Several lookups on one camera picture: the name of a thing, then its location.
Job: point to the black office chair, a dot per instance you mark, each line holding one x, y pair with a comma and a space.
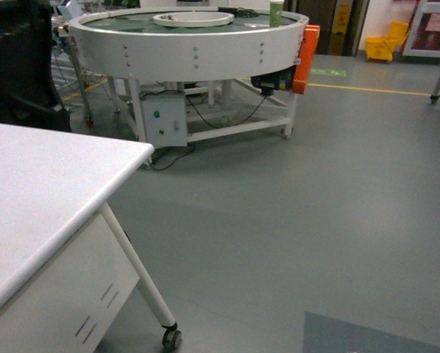
28, 96

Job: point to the green paper cup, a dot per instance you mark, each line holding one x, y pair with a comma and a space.
275, 12

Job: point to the white glass door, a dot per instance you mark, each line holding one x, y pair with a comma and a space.
423, 38

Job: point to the yellow mop bucket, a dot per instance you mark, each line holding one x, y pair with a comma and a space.
382, 48

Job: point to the white round conveyor table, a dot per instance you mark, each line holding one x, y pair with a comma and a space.
235, 70

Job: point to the grey control box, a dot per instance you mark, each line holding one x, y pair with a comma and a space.
165, 119

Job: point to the white table on casters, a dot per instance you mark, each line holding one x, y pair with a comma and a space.
66, 265

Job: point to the orange motor cover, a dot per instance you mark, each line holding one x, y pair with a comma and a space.
306, 55

